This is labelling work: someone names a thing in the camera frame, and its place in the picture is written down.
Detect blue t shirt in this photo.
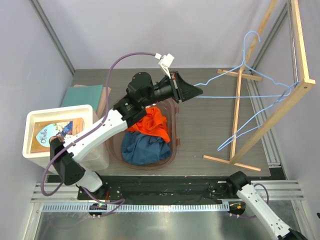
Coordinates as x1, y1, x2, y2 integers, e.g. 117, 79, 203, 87
121, 131, 172, 166

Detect pink transparent plastic bin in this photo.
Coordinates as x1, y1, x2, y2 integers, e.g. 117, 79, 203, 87
105, 99, 180, 171

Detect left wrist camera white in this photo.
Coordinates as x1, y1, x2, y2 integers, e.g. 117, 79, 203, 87
154, 53, 175, 78

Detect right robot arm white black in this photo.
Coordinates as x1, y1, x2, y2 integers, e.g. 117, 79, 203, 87
225, 171, 306, 240

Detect teal book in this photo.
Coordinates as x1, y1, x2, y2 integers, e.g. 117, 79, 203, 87
61, 85, 104, 112

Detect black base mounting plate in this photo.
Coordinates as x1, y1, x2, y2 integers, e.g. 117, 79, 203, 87
46, 174, 287, 206

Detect orange t shirt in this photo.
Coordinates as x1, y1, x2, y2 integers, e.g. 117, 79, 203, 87
127, 106, 170, 143

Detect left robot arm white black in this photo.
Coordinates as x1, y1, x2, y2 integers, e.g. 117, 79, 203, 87
49, 71, 203, 200

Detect white drawer box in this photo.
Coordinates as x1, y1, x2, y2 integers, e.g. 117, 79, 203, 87
22, 104, 98, 168

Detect wooden clothes rack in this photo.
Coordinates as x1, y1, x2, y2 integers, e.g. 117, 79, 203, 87
203, 0, 316, 172

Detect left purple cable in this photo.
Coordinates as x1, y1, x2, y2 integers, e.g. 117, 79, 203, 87
41, 51, 161, 217

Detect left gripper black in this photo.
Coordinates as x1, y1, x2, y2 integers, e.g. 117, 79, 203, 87
141, 70, 203, 108

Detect Othello book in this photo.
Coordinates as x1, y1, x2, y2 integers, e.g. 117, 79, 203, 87
30, 117, 84, 153

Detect white slotted cable duct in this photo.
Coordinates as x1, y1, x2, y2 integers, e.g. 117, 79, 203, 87
42, 201, 230, 213

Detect aluminium frame rails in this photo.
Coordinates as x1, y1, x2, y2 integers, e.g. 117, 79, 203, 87
30, 182, 81, 204

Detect light blue hanger orange shirt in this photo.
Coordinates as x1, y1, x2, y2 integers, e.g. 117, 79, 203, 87
193, 31, 292, 99

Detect light blue wire hanger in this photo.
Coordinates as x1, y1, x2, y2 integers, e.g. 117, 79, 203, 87
216, 81, 302, 152

